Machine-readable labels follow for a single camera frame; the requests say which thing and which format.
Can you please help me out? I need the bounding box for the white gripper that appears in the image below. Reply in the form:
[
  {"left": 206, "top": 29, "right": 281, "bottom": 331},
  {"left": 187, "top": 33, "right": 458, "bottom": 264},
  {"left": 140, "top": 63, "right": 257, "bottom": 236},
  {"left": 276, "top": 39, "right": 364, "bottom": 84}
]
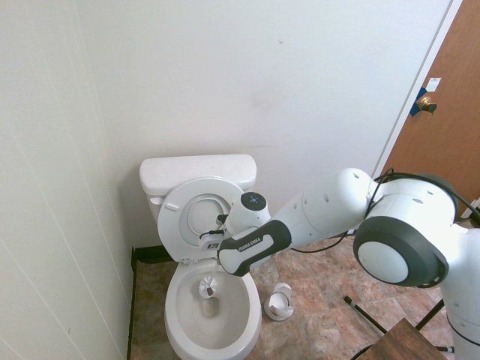
[{"left": 198, "top": 238, "right": 226, "bottom": 268}]

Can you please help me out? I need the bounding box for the white toilet brush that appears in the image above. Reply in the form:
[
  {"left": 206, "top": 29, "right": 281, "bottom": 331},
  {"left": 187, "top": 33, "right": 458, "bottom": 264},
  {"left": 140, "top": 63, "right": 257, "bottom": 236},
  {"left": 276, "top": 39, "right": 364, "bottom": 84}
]
[{"left": 193, "top": 258, "right": 221, "bottom": 300}]

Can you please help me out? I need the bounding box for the white toilet seat and cover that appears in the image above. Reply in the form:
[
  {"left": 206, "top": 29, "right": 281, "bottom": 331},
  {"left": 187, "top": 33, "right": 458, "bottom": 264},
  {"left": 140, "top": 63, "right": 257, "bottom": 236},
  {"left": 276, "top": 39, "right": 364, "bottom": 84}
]
[{"left": 157, "top": 175, "right": 245, "bottom": 266}]

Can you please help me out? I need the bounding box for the white toilet brush holder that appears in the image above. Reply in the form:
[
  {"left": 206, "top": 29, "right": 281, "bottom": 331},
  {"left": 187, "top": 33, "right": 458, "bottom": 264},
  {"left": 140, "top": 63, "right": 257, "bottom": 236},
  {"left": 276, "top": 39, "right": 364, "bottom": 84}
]
[{"left": 263, "top": 282, "right": 295, "bottom": 323}]

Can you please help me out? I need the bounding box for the white toilet bowl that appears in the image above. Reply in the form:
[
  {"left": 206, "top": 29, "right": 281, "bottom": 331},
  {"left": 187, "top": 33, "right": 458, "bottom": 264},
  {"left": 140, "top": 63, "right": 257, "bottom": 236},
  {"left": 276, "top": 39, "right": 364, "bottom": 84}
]
[{"left": 163, "top": 257, "right": 263, "bottom": 360}]

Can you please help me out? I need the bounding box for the white toilet tank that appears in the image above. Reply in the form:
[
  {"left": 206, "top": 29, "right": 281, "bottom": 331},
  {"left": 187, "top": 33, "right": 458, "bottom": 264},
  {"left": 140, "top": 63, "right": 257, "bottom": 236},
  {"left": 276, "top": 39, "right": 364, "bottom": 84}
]
[{"left": 144, "top": 186, "right": 257, "bottom": 219}]

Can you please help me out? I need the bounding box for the white toilet tank lid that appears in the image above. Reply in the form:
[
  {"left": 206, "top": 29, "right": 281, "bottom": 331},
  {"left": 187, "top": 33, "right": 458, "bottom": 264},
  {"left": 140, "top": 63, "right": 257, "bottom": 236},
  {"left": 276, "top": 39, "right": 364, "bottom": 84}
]
[{"left": 139, "top": 154, "right": 258, "bottom": 197}]

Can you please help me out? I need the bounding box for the dark wooden table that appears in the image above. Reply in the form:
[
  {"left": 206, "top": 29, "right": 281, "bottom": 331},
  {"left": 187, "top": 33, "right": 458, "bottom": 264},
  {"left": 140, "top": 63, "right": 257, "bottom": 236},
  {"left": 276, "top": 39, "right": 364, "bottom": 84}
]
[{"left": 355, "top": 317, "right": 457, "bottom": 360}]

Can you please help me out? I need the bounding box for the blue tape strip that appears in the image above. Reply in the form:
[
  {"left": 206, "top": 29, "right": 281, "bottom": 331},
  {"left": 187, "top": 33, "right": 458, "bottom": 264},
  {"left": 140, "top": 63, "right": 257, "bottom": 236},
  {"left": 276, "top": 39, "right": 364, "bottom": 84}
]
[{"left": 409, "top": 86, "right": 429, "bottom": 118}]

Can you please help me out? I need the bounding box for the brass door knob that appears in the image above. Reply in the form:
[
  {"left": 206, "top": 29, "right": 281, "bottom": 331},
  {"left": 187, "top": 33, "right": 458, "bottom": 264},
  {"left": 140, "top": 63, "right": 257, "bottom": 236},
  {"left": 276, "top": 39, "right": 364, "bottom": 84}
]
[{"left": 417, "top": 94, "right": 438, "bottom": 114}]

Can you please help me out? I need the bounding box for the brown wooden door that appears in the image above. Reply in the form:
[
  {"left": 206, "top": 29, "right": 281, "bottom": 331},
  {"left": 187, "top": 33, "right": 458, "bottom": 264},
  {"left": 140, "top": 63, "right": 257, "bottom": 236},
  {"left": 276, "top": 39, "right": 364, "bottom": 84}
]
[{"left": 381, "top": 0, "right": 480, "bottom": 211}]

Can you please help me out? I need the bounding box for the black wall baseboard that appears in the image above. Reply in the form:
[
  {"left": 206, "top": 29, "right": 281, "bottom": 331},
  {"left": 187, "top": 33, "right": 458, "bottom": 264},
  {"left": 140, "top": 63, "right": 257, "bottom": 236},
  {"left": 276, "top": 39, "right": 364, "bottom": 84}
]
[
  {"left": 131, "top": 245, "right": 178, "bottom": 264},
  {"left": 125, "top": 258, "right": 137, "bottom": 360}
]

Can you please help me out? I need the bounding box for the white door frame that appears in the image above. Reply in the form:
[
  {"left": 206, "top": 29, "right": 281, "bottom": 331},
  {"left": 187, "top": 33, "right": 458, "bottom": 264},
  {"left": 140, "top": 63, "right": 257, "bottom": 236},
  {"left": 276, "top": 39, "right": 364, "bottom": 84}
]
[{"left": 370, "top": 0, "right": 467, "bottom": 182}]

